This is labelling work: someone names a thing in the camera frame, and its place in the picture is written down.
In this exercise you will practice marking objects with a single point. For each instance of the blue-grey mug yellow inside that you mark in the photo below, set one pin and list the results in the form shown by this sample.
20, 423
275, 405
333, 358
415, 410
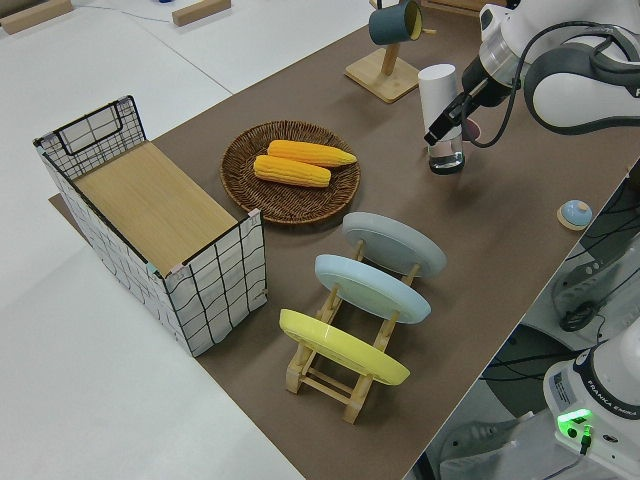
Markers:
390, 25

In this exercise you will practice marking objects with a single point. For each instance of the light wooden board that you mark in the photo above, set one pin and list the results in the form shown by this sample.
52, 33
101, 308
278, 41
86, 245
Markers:
150, 210

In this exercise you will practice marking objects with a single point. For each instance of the light blue plate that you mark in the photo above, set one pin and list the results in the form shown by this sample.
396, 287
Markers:
370, 290

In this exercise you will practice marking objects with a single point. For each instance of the brown table mat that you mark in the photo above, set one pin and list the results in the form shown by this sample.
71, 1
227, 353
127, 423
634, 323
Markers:
475, 300

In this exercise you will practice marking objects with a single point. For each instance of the pink cup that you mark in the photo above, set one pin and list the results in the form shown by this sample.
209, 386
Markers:
474, 132

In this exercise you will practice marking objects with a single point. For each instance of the white mounting pedestal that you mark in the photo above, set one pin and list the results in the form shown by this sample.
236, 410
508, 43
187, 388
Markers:
480, 440

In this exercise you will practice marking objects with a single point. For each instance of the round wicker tray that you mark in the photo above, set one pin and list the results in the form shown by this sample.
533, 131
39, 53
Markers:
290, 205

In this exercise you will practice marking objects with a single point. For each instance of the wooden plate rack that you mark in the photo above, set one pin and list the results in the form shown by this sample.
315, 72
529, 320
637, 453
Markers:
296, 380

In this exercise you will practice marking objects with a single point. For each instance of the yellow corn cob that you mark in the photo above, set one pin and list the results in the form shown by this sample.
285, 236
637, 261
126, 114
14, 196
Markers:
290, 172
310, 152

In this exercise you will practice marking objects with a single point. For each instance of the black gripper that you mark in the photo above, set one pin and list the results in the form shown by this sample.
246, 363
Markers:
492, 87

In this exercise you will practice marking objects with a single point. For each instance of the small pink clip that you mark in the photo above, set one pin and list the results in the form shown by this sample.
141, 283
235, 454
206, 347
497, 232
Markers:
177, 271
254, 216

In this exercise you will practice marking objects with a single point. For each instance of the wooden mug stand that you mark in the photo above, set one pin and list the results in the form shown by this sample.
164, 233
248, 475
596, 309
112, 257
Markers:
385, 80

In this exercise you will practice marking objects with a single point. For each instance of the white rounded equipment cover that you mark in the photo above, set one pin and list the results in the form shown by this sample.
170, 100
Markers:
580, 285

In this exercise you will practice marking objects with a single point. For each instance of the small green clip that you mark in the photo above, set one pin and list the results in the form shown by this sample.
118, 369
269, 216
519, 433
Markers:
151, 267

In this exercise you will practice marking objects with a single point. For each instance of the light wooden block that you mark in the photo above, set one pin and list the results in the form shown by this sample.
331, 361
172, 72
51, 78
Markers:
30, 17
200, 11

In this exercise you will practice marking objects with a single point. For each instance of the blue service bell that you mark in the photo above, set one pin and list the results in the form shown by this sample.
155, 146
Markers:
575, 212

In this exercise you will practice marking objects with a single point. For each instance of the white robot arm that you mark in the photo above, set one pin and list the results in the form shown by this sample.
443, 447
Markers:
600, 400
575, 95

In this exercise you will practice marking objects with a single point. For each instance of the light wooden cabinet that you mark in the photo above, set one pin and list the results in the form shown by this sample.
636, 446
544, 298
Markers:
450, 5

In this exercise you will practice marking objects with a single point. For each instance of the clear drinking glass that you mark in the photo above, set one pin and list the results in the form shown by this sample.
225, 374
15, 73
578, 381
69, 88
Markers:
446, 160

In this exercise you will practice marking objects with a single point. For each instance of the yellow plate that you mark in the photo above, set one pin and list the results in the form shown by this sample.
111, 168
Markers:
340, 345

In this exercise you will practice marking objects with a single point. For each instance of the grey plate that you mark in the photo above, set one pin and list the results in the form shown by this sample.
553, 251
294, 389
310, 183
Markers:
395, 240

